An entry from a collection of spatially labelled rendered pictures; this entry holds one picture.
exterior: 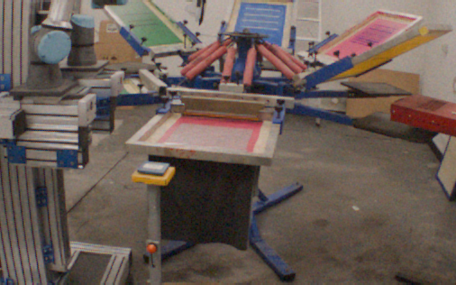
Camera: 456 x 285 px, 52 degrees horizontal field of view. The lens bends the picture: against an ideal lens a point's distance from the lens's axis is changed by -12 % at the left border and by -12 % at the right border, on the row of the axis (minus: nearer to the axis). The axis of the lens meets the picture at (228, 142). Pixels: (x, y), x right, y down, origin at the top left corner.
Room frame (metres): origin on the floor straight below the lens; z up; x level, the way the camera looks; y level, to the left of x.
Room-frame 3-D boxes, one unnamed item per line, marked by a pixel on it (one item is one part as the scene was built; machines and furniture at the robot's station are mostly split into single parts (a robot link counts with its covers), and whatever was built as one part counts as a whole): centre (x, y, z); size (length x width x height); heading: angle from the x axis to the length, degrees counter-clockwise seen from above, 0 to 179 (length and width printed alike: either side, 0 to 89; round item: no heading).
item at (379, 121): (2.96, -0.61, 0.91); 1.34 x 0.40 x 0.08; 52
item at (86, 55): (2.29, 0.69, 1.31); 0.15 x 0.15 x 0.10
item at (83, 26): (2.30, 0.70, 1.42); 0.13 x 0.12 x 0.14; 65
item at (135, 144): (2.33, 0.07, 0.97); 0.79 x 0.58 x 0.04; 172
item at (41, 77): (1.80, 0.70, 1.31); 0.15 x 0.15 x 0.10
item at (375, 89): (3.63, -0.70, 0.91); 1.34 x 0.40 x 0.08; 112
